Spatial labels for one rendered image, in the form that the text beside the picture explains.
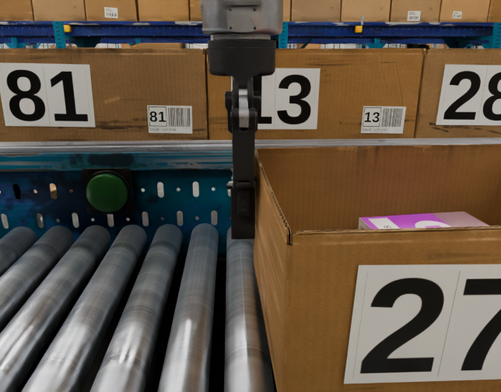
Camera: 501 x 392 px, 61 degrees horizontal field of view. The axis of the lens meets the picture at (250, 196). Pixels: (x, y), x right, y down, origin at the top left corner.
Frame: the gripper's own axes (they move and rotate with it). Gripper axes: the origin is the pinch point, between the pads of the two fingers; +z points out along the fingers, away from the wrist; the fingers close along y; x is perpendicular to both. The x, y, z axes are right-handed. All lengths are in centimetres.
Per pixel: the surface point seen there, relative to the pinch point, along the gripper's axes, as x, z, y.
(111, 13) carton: -136, -61, -481
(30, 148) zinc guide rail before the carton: -35.6, -3.4, -23.1
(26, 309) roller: -26.2, 10.5, 4.5
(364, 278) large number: 8.6, -2.7, 22.0
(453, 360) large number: 16.8, 5.2, 21.7
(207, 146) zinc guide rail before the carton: -5.5, -3.4, -23.1
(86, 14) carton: -164, -60, -482
